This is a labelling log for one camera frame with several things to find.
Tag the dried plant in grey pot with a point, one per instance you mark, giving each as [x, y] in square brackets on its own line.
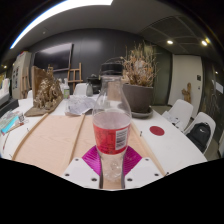
[138, 90]

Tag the light wooden framed panel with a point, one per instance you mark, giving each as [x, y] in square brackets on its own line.
[50, 140]

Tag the grey metal jug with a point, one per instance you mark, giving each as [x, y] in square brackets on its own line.
[89, 90]

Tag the brown wooden sculpture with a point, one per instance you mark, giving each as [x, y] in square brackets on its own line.
[46, 95]

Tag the wooden easel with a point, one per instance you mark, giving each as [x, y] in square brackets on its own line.
[75, 76]

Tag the white plastic chair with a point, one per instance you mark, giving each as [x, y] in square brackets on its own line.
[181, 111]
[80, 89]
[210, 121]

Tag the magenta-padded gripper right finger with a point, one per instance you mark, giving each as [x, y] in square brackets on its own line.
[143, 173]

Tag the dark wall screen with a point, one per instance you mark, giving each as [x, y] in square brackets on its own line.
[53, 57]

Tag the black backpack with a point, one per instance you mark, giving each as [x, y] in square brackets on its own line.
[199, 136]

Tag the clear red-labelled drink bottle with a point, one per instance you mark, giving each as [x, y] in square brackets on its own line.
[111, 133]

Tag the white standing display board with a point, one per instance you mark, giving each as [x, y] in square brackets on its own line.
[20, 75]

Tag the black kettle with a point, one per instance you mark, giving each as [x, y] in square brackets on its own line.
[94, 81]

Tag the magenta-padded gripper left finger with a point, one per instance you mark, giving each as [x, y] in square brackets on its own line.
[78, 173]

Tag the flat round red coaster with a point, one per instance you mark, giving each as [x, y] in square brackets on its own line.
[157, 130]

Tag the crumpled white paper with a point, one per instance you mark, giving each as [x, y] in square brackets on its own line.
[79, 105]

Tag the round ceiling spotlights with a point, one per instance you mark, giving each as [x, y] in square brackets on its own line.
[170, 42]

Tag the small green-labelled clear bottle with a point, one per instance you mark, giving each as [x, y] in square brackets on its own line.
[66, 90]

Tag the long ceiling light strip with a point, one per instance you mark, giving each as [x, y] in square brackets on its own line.
[50, 15]

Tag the teal and white packets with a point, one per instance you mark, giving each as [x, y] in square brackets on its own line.
[10, 122]

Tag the small wooden figure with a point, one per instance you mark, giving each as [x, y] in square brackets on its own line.
[187, 92]

